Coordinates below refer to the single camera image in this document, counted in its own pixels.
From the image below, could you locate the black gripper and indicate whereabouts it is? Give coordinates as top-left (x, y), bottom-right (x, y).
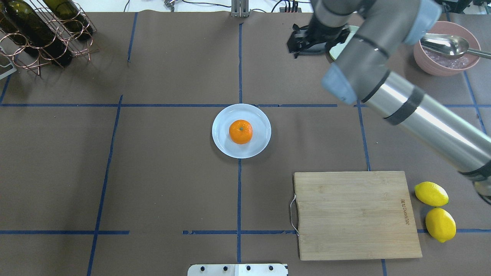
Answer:
top-left (287, 23), bottom-right (349, 58)

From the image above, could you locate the light blue plate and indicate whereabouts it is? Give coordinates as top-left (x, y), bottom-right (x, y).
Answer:
top-left (211, 103), bottom-right (272, 159)

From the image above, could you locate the orange fruit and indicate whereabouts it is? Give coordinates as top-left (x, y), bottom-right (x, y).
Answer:
top-left (229, 120), bottom-right (253, 145)

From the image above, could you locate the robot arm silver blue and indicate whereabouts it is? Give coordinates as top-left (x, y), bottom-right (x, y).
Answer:
top-left (287, 0), bottom-right (491, 203)

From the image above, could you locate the light green plate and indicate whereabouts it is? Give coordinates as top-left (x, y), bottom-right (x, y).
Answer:
top-left (328, 26), bottom-right (359, 61)

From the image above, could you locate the pink bowl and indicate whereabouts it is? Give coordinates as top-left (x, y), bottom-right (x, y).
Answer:
top-left (413, 21), bottom-right (481, 76)

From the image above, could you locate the metal scoop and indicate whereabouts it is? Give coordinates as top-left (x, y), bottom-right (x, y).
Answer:
top-left (420, 33), bottom-right (491, 59)

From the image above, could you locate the bamboo cutting board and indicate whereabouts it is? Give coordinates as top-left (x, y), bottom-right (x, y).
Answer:
top-left (293, 171), bottom-right (422, 261)

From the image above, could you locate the yellow lemon near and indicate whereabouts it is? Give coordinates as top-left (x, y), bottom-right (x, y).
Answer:
top-left (414, 181), bottom-right (449, 207)

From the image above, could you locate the yellow lemon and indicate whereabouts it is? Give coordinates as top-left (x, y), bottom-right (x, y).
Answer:
top-left (425, 207), bottom-right (456, 243)
top-left (414, 181), bottom-right (449, 207)

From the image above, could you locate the yellow lemon far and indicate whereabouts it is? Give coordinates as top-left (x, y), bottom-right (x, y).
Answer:
top-left (425, 207), bottom-right (456, 243)

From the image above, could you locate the dark wine bottle middle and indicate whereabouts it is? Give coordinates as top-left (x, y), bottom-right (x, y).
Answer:
top-left (1, 0), bottom-right (72, 67)

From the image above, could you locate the dark wine bottle front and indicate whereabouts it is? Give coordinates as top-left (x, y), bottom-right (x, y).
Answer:
top-left (0, 13), bottom-right (24, 46)

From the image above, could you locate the aluminium frame post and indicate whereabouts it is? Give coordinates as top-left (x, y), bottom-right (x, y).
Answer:
top-left (231, 0), bottom-right (250, 18)

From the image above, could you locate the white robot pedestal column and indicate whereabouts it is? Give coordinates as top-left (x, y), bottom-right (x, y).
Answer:
top-left (187, 263), bottom-right (289, 276)

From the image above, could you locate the copper wire bottle rack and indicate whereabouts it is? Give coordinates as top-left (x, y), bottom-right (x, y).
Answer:
top-left (1, 0), bottom-right (100, 75)

